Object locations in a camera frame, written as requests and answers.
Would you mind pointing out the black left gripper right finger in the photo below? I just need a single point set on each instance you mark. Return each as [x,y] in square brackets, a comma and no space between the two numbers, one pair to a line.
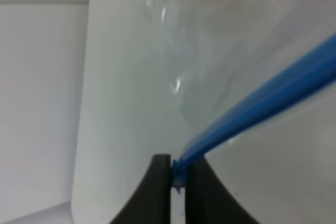
[208,201]

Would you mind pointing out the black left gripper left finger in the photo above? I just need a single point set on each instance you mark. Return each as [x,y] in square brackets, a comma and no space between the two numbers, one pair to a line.
[151,201]

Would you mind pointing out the clear zip bag blue zipper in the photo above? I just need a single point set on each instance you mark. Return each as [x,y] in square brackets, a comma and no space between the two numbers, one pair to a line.
[159,72]

